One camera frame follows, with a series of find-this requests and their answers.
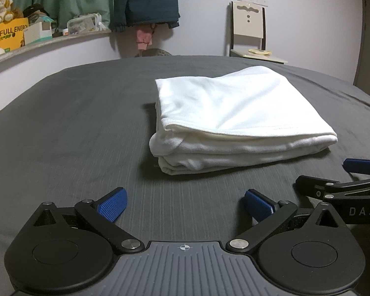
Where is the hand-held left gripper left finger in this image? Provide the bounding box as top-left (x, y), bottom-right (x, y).
top-left (33, 187), bottom-right (145, 255)

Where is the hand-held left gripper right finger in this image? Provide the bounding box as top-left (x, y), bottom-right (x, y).
top-left (225, 189), bottom-right (341, 255)

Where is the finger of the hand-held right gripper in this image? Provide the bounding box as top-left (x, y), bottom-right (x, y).
top-left (295, 175), bottom-right (370, 199)
top-left (343, 158), bottom-right (370, 176)

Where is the white shirt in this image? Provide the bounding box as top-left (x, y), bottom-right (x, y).
top-left (149, 66), bottom-right (338, 176)

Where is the pink cloth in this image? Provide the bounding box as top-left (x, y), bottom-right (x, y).
top-left (136, 23), bottom-right (156, 50)

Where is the stone window ledge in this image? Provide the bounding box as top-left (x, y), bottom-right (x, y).
top-left (0, 29), bottom-right (111, 69)

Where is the cream and black chair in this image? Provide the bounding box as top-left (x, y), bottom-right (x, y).
top-left (225, 0), bottom-right (289, 66)

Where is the clear zip pouch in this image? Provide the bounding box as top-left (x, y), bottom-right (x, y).
top-left (67, 12), bottom-right (110, 35)

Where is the white and teal box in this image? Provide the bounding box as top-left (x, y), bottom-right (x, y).
top-left (23, 21), bottom-right (54, 46)

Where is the yellow cardboard box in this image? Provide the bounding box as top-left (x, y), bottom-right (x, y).
top-left (0, 23), bottom-right (30, 56)

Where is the dark teal jacket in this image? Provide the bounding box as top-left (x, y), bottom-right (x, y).
top-left (109, 0), bottom-right (181, 33)

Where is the black cap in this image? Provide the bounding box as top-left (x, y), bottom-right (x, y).
top-left (23, 4), bottom-right (45, 17)

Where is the plush monkey toy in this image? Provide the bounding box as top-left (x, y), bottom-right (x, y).
top-left (0, 0), bottom-right (23, 27)

